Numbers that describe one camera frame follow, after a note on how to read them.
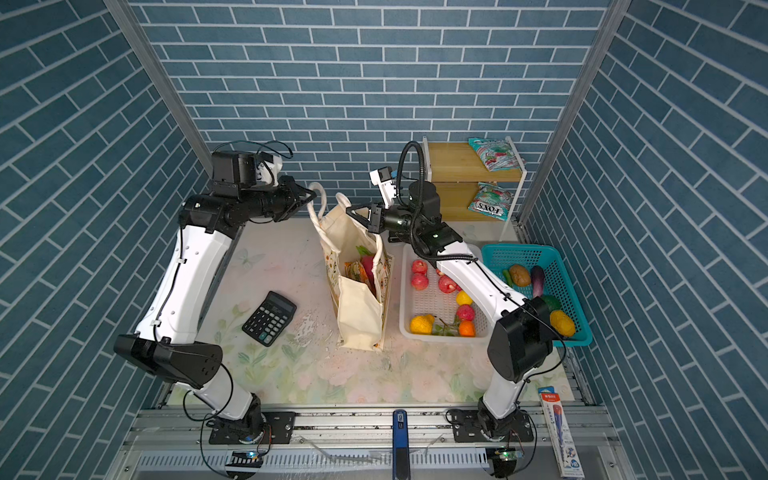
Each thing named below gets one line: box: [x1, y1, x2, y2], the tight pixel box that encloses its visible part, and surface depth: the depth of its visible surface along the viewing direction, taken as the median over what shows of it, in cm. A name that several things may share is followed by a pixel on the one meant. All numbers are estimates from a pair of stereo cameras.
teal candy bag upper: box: [468, 137, 526, 171], surface depth 93 cm
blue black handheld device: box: [392, 409, 411, 480], surface depth 72 cm
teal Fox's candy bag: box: [468, 182, 512, 221], surface depth 104 cm
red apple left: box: [411, 273, 429, 291], surface depth 98 cm
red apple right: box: [411, 259, 429, 274], surface depth 104 cm
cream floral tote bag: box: [307, 182, 393, 351], surface depth 79 cm
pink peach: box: [456, 304, 475, 321], surface depth 91 cm
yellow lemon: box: [410, 314, 435, 335], surface depth 88 cm
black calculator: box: [242, 291, 297, 347], surface depth 93 cm
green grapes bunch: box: [434, 324, 455, 336], surface depth 89 cm
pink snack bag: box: [343, 260, 369, 284], surface depth 88 cm
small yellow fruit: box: [456, 290, 473, 306], surface depth 95 cm
